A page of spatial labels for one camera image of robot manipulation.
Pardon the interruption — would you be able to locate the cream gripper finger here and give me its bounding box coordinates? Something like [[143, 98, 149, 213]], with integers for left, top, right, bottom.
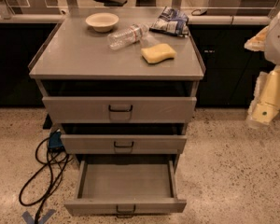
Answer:
[[245, 72, 279, 129], [244, 26, 269, 51]]

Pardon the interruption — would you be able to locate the grey bottom drawer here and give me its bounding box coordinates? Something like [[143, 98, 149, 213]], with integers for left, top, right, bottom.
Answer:
[[64, 155, 187, 216]]

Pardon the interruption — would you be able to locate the grey drawer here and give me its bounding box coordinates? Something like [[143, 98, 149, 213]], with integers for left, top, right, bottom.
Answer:
[[43, 80, 196, 123], [64, 155, 187, 216], [61, 123, 187, 154]]

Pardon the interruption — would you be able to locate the grey drawer cabinet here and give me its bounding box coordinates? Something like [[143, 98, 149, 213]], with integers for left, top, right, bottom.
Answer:
[[30, 9, 205, 164]]

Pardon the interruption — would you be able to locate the grey middle drawer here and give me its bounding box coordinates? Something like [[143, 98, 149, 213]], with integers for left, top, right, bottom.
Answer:
[[61, 123, 187, 154]]

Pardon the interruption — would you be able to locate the grey top drawer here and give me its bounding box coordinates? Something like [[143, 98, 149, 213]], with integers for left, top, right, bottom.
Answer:
[[43, 80, 196, 123]]

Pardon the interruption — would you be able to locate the blue white snack bag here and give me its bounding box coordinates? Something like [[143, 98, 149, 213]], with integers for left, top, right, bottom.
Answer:
[[149, 7, 189, 37]]

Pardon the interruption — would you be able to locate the yellow sponge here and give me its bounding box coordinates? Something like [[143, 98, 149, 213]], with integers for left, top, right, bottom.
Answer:
[[141, 43, 176, 64]]

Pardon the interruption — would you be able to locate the clear plastic water bottle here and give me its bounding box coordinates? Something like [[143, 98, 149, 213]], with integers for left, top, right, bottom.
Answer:
[[107, 24, 149, 50]]

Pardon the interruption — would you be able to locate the black office chair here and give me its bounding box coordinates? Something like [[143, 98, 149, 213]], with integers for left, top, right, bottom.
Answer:
[[94, 0, 128, 7]]

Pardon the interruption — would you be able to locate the white bowl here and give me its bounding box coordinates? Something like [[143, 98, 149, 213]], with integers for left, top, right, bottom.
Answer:
[[86, 12, 119, 33]]

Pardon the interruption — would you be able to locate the blue power box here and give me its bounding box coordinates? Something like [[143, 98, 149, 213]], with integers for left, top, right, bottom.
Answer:
[[48, 131, 64, 152]]

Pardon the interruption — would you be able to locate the black cable on counter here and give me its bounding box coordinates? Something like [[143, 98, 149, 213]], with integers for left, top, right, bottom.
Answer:
[[190, 7, 209, 17]]

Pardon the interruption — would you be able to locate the black floor cable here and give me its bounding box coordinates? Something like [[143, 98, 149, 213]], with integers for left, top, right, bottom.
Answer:
[[18, 136, 73, 224]]

